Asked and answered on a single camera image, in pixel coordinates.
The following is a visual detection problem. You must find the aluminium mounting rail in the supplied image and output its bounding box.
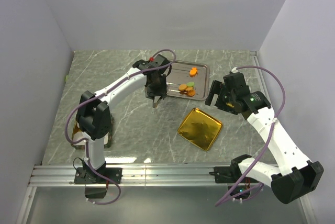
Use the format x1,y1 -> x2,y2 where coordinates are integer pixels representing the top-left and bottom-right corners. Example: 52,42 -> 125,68
28,163 -> 234,187

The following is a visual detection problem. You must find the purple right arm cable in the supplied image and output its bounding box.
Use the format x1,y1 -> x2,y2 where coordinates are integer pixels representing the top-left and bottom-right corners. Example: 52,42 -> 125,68
214,65 -> 286,207

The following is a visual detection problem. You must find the orange chocolate chip cookie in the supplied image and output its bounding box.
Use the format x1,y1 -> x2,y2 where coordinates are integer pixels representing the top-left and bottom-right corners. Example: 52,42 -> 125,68
187,90 -> 196,97

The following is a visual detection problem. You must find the tan round sandwich cookie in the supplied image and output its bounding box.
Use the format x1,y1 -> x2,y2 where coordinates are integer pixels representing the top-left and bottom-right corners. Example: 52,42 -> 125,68
178,84 -> 188,92

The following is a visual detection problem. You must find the gold tin lid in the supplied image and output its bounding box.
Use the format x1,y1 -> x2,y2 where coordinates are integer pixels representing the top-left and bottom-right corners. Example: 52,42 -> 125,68
177,108 -> 223,151

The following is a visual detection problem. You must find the silver metal tray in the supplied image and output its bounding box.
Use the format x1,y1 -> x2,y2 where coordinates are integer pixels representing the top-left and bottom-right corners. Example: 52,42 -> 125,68
166,60 -> 210,101

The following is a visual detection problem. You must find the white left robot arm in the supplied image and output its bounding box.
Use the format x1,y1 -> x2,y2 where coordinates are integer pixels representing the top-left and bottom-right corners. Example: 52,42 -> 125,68
75,52 -> 172,183

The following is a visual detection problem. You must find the green sandwich cookie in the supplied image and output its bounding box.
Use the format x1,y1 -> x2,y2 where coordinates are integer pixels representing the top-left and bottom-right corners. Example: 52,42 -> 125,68
186,82 -> 195,87

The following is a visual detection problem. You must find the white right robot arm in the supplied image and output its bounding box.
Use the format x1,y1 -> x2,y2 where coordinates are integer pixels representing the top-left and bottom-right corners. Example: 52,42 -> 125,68
205,72 -> 324,204

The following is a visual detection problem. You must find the orange pineapple cookie top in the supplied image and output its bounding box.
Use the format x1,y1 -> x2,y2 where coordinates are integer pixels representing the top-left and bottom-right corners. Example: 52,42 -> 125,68
189,67 -> 198,77

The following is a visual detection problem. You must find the green christmas cookie tin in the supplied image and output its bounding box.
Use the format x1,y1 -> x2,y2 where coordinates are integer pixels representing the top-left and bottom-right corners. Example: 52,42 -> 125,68
71,115 -> 114,150

